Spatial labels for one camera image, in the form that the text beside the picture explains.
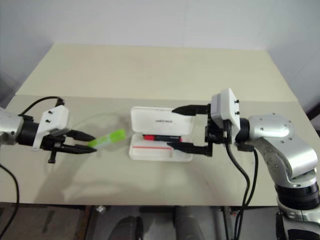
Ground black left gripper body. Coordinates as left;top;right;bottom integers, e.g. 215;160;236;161
40;128;74;165

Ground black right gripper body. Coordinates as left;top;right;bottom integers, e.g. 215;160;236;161
204;102;233;148

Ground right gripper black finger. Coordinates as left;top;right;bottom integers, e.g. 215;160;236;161
166;141;214;158
172;103;210;117

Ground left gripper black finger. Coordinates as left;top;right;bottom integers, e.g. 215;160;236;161
66;129;96;142
61;144;98;155

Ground green marker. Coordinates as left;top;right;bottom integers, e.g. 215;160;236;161
87;128;126;149

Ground white pencil case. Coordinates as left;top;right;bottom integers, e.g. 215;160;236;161
128;105;195;163

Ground red marker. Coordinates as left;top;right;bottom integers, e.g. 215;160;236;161
142;134;182;142

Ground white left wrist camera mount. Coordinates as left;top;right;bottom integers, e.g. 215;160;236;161
31;105;70;152

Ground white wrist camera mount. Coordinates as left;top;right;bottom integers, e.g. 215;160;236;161
31;105;70;152
209;87;242;135

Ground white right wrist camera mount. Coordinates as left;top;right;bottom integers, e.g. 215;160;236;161
209;87;242;135

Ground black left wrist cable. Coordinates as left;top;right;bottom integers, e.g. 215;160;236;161
18;96;66;117

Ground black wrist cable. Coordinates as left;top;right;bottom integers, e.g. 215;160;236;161
18;96;66;117
224;142;251;240

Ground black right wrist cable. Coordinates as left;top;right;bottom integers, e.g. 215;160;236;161
224;142;251;240

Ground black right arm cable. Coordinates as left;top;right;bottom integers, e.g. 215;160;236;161
237;146;259;240

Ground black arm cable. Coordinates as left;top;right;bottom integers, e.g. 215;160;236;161
0;163;20;205
237;146;259;240

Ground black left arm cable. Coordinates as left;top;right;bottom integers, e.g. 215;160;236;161
0;163;20;205

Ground black frame bars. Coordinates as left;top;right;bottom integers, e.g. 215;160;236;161
305;99;320;121

